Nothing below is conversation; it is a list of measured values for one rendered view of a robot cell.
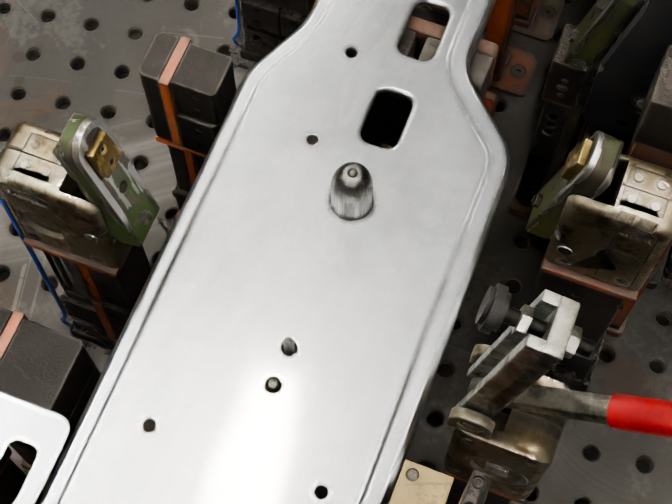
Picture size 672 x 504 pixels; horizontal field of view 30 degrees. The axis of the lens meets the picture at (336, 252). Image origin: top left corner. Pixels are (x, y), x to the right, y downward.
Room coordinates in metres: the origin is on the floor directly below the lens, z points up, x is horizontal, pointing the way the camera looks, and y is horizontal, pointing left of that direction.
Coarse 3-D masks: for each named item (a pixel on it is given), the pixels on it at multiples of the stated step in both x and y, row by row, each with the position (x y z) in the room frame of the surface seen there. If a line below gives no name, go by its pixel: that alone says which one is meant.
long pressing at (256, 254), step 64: (320, 0) 0.59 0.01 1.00; (384, 0) 0.59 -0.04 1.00; (448, 0) 0.59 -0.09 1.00; (256, 64) 0.53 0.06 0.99; (320, 64) 0.53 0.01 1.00; (384, 64) 0.53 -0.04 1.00; (448, 64) 0.53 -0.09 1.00; (256, 128) 0.47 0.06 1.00; (320, 128) 0.47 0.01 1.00; (448, 128) 0.47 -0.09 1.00; (192, 192) 0.42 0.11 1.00; (256, 192) 0.42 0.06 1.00; (320, 192) 0.42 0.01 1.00; (384, 192) 0.42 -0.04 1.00; (448, 192) 0.42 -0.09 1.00; (192, 256) 0.36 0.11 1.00; (256, 256) 0.36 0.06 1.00; (320, 256) 0.36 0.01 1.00; (384, 256) 0.36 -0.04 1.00; (448, 256) 0.36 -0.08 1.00; (128, 320) 0.31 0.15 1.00; (192, 320) 0.31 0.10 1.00; (256, 320) 0.31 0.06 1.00; (320, 320) 0.31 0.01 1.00; (384, 320) 0.31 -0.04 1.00; (448, 320) 0.31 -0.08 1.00; (128, 384) 0.26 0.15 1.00; (192, 384) 0.26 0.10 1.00; (256, 384) 0.26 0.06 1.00; (320, 384) 0.26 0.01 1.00; (384, 384) 0.26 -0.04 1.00; (128, 448) 0.22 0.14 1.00; (192, 448) 0.22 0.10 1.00; (256, 448) 0.22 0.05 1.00; (320, 448) 0.22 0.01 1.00; (384, 448) 0.22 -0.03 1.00
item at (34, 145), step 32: (32, 128) 0.45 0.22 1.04; (0, 160) 0.42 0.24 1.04; (32, 160) 0.42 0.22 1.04; (0, 192) 0.41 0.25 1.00; (32, 192) 0.40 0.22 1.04; (64, 192) 0.40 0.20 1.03; (32, 224) 0.40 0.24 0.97; (64, 224) 0.39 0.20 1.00; (96, 224) 0.38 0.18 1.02; (32, 256) 0.41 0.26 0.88; (64, 256) 0.39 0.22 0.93; (96, 256) 0.38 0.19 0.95; (128, 256) 0.41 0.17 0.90; (64, 288) 0.41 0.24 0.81; (96, 288) 0.39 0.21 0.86; (128, 288) 0.39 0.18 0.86; (64, 320) 0.42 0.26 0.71; (96, 320) 0.40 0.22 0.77
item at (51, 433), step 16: (0, 400) 0.25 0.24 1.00; (16, 400) 0.25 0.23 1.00; (0, 416) 0.24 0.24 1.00; (16, 416) 0.24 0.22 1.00; (32, 416) 0.24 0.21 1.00; (48, 416) 0.24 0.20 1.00; (0, 432) 0.23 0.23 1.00; (16, 432) 0.23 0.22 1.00; (32, 432) 0.23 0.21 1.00; (48, 432) 0.23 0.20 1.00; (64, 432) 0.23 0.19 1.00; (0, 448) 0.22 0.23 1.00; (48, 448) 0.22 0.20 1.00; (48, 464) 0.21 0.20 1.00; (32, 480) 0.19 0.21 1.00; (32, 496) 0.18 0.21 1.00
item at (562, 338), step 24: (504, 288) 0.25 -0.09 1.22; (480, 312) 0.24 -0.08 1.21; (504, 312) 0.24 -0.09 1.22; (528, 312) 0.24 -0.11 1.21; (552, 312) 0.24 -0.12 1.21; (576, 312) 0.24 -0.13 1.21; (504, 336) 0.25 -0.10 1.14; (528, 336) 0.23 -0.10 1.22; (552, 336) 0.23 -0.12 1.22; (576, 336) 0.23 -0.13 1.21; (480, 360) 0.26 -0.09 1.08; (504, 360) 0.23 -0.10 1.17; (528, 360) 0.22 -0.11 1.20; (552, 360) 0.21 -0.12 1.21; (480, 384) 0.23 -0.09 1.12; (504, 384) 0.22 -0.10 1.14; (528, 384) 0.22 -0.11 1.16; (480, 408) 0.22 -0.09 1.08
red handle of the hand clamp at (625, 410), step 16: (528, 400) 0.23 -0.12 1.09; (544, 400) 0.23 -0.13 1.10; (560, 400) 0.22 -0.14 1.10; (576, 400) 0.22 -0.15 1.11; (592, 400) 0.22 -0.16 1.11; (608, 400) 0.22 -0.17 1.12; (624, 400) 0.22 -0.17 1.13; (640, 400) 0.21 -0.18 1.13; (656, 400) 0.21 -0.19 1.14; (560, 416) 0.22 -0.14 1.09; (576, 416) 0.21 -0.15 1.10; (592, 416) 0.21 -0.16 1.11; (608, 416) 0.21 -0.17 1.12; (624, 416) 0.21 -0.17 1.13; (640, 416) 0.20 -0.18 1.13; (656, 416) 0.20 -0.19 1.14; (640, 432) 0.20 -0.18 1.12; (656, 432) 0.19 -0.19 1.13
